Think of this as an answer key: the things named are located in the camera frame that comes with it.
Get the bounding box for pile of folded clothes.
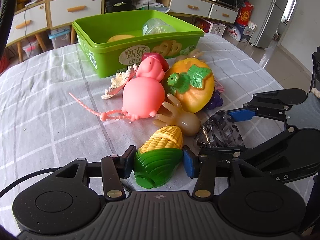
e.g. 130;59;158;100
135;0;170;13

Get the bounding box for grey refrigerator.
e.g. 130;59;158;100
255;0;293;48

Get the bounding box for pink pig toy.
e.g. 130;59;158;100
122;56;166;120

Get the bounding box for clear storage bin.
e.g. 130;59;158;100
22;39;42;57

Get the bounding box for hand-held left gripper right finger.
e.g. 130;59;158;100
182;146;263;202

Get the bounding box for green plastic box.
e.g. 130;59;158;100
72;9;205;79

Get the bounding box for orange toy pumpkin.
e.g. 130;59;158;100
162;58;215;114

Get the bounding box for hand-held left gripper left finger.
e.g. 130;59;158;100
54;145;137;202

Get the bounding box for white checked tablecloth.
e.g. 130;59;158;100
0;32;310;205

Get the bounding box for black bag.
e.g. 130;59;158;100
104;0;133;13

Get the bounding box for toy corn with green husk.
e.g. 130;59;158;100
134;125;184;189

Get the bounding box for red gift box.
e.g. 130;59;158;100
235;1;253;27

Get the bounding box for white printed toy box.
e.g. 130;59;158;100
200;17;227;35

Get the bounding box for clear hair claw clip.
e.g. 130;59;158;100
194;110;247;153

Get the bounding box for black chair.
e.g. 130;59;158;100
309;46;320;98

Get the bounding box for yellow plastic bowl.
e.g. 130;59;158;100
107;34;135;43

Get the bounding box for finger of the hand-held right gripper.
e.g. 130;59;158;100
229;88;307;123
200;127;297;159

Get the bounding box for white starfish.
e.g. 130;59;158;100
101;64;138;100

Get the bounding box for white drawer with orange handle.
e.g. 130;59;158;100
9;4;48;43
209;4;238;24
169;0;213;18
49;0;102;28

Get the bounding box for purple toy grapes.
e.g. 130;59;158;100
205;88;224;110

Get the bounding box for blue lidded storage bin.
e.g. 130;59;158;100
48;27;72;49

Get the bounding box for white and blue carton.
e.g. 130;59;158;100
226;22;250;42

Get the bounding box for pink stretchy string toy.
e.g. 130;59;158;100
69;92;133;123

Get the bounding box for clear jar of cotton swabs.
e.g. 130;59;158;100
142;18;177;36

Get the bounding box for wooden cabinet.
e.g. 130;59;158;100
5;0;240;63

